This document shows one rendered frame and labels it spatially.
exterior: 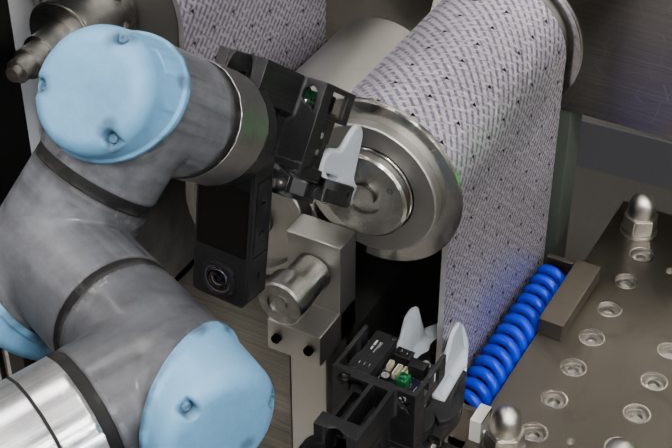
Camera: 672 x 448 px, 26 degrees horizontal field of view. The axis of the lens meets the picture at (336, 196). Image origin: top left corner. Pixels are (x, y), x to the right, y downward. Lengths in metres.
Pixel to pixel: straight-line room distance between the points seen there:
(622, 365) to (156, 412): 0.67
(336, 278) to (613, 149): 2.15
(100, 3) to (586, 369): 0.53
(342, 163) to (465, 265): 0.19
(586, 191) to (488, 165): 2.08
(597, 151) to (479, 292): 2.04
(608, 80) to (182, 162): 0.64
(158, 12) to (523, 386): 0.45
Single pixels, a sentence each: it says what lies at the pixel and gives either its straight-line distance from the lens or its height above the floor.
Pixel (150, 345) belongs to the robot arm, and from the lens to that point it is 0.73.
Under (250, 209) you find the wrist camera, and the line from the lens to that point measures 0.94.
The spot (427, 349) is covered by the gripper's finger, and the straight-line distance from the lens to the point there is 1.21.
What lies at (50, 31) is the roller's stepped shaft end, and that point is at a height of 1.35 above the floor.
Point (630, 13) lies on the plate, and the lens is 1.35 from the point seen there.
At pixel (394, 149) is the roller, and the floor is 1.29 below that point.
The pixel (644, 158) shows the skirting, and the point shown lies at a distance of 3.26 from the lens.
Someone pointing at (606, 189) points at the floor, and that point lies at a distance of 3.26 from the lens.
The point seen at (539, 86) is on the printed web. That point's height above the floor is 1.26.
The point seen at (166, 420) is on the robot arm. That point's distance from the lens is 0.71.
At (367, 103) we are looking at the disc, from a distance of 1.09.
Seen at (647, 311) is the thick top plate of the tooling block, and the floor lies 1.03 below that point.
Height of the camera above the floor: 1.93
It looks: 37 degrees down
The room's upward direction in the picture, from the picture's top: straight up
